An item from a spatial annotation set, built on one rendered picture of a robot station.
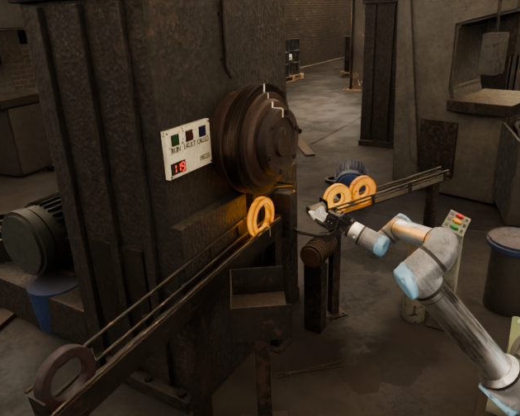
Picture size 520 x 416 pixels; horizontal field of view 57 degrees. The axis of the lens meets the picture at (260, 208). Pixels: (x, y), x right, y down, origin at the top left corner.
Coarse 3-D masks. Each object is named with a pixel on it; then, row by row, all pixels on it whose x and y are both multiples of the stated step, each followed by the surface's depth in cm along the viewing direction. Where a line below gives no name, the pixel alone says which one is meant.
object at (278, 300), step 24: (240, 288) 183; (264, 288) 184; (240, 312) 157; (264, 312) 157; (288, 312) 158; (240, 336) 160; (264, 336) 161; (288, 336) 161; (264, 360) 180; (264, 384) 184; (264, 408) 189
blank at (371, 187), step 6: (354, 180) 250; (360, 180) 248; (366, 180) 250; (372, 180) 252; (354, 186) 248; (360, 186) 250; (366, 186) 253; (372, 186) 253; (354, 192) 250; (366, 192) 255; (372, 192) 255; (354, 198) 251; (366, 198) 254; (360, 204) 254
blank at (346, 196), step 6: (330, 186) 245; (336, 186) 244; (342, 186) 245; (324, 192) 246; (330, 192) 243; (336, 192) 245; (342, 192) 246; (348, 192) 248; (324, 198) 245; (330, 198) 244; (342, 198) 250; (348, 198) 249; (330, 204) 246; (336, 204) 249; (348, 204) 251
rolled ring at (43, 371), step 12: (60, 348) 132; (72, 348) 133; (84, 348) 137; (48, 360) 129; (60, 360) 130; (84, 360) 138; (48, 372) 127; (84, 372) 140; (36, 384) 127; (48, 384) 128; (36, 396) 128; (48, 396) 129; (60, 396) 136; (48, 408) 129
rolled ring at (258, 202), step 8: (256, 200) 213; (264, 200) 214; (256, 208) 210; (272, 208) 222; (248, 216) 210; (256, 216) 211; (272, 216) 223; (248, 224) 211; (256, 224) 212; (264, 224) 222; (256, 232) 213
